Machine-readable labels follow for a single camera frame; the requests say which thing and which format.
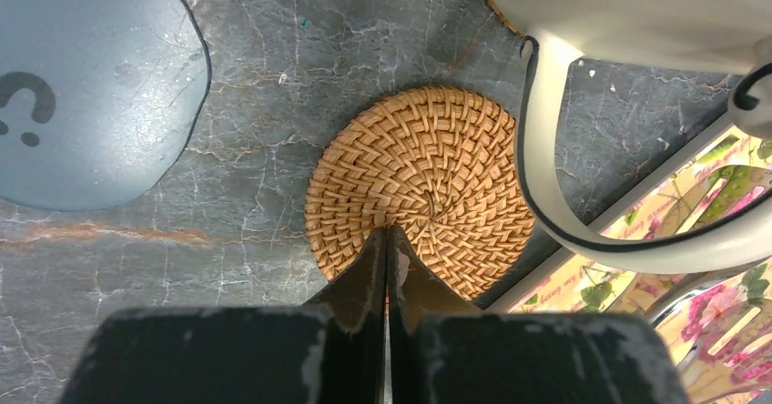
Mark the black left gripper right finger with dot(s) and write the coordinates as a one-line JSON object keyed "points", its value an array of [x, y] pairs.
{"points": [[446, 350]]}

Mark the floral rectangular tray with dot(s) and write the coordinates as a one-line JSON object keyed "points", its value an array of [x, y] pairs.
{"points": [[732, 242]]}

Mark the blue smiley coaster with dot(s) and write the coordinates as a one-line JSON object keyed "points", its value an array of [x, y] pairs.
{"points": [[98, 98]]}

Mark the silver serving tongs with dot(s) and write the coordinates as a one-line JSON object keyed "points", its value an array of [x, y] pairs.
{"points": [[719, 322]]}

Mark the woven rattan coaster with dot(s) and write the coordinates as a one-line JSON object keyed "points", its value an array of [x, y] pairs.
{"points": [[503, 19]]}

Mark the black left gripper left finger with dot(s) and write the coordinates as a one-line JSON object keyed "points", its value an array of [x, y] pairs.
{"points": [[328, 350]]}

